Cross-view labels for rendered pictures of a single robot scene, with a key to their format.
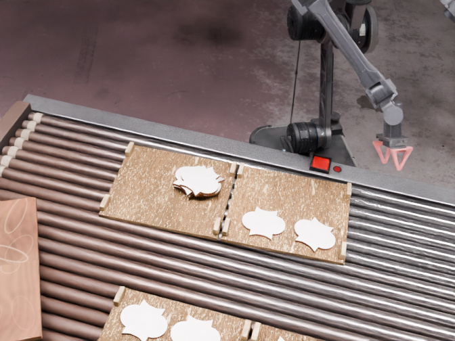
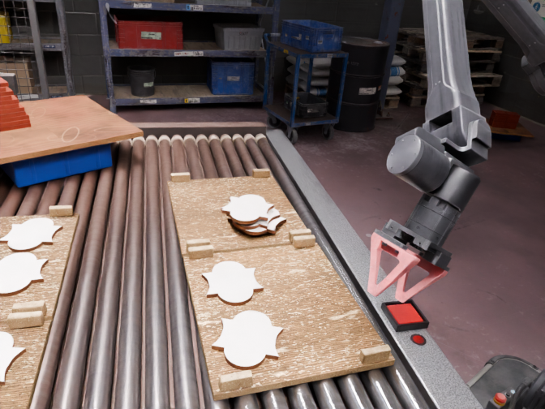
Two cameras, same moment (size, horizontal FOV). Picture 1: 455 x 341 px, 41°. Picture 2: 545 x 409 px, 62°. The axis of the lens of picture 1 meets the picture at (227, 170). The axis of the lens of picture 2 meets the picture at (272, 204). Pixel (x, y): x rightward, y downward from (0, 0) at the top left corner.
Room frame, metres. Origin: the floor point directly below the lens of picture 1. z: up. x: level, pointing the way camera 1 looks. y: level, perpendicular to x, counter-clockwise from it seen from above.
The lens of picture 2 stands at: (0.99, -0.90, 1.59)
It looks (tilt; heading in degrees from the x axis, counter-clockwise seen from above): 29 degrees down; 63
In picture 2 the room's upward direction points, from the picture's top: 5 degrees clockwise
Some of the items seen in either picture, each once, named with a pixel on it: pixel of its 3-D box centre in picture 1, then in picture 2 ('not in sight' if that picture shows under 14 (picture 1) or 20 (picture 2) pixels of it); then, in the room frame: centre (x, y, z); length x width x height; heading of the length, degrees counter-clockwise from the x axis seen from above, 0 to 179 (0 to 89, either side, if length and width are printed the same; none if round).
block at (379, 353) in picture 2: (348, 190); (375, 354); (1.47, -0.44, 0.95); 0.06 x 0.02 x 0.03; 172
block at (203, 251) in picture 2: (226, 226); (200, 251); (1.26, -0.01, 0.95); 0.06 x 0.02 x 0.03; 172
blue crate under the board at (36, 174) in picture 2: not in sight; (49, 147); (0.95, 0.71, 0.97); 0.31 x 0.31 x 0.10; 17
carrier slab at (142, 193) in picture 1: (170, 189); (233, 209); (1.42, 0.19, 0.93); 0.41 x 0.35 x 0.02; 82
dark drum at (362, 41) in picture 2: not in sight; (354, 83); (3.94, 3.18, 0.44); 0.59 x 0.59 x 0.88
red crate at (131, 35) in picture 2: not in sight; (148, 32); (1.99, 4.27, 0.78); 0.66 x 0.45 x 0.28; 175
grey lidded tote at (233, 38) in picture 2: not in sight; (238, 36); (2.96, 4.16, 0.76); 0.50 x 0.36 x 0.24; 1
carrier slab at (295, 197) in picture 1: (288, 212); (276, 304); (1.36, -0.22, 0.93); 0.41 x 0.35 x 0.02; 82
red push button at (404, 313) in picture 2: (320, 164); (404, 315); (1.62, -0.35, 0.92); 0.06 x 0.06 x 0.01; 79
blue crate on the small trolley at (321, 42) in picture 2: not in sight; (311, 35); (3.25, 3.03, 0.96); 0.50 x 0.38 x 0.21; 100
